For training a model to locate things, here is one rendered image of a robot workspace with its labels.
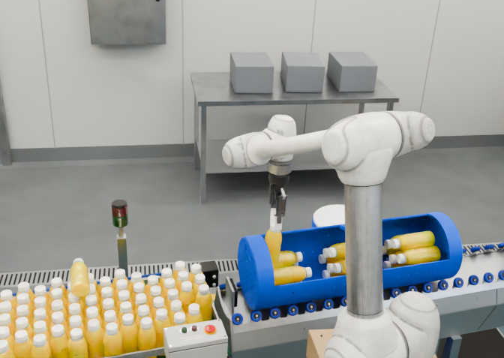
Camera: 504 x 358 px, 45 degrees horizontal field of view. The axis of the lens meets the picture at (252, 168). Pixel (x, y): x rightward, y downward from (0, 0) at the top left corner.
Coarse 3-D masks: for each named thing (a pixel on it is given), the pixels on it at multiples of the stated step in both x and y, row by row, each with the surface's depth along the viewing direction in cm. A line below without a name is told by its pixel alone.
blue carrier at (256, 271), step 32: (384, 224) 264; (416, 224) 271; (448, 224) 251; (256, 256) 227; (384, 256) 269; (448, 256) 248; (256, 288) 226; (288, 288) 229; (320, 288) 234; (384, 288) 248
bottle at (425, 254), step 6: (432, 246) 254; (408, 252) 251; (414, 252) 250; (420, 252) 251; (426, 252) 251; (432, 252) 252; (438, 252) 253; (408, 258) 250; (414, 258) 249; (420, 258) 250; (426, 258) 251; (432, 258) 252; (438, 258) 253; (408, 264) 251; (414, 264) 251
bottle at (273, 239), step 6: (270, 234) 231; (276, 234) 231; (270, 240) 231; (276, 240) 231; (270, 246) 232; (276, 246) 232; (270, 252) 233; (276, 252) 234; (276, 258) 235; (276, 264) 237
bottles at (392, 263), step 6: (384, 246) 265; (384, 252) 264; (390, 252) 264; (396, 252) 259; (402, 252) 257; (324, 258) 256; (330, 258) 256; (390, 258) 258; (396, 258) 256; (294, 264) 252; (330, 264) 249; (384, 264) 263; (390, 264) 262; (396, 264) 261; (402, 264) 257; (324, 270) 255; (330, 270) 248; (324, 276) 255; (330, 276) 254
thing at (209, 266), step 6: (204, 264) 257; (210, 264) 258; (216, 264) 258; (204, 270) 254; (210, 270) 254; (216, 270) 255; (210, 276) 255; (216, 276) 256; (210, 282) 256; (216, 282) 257
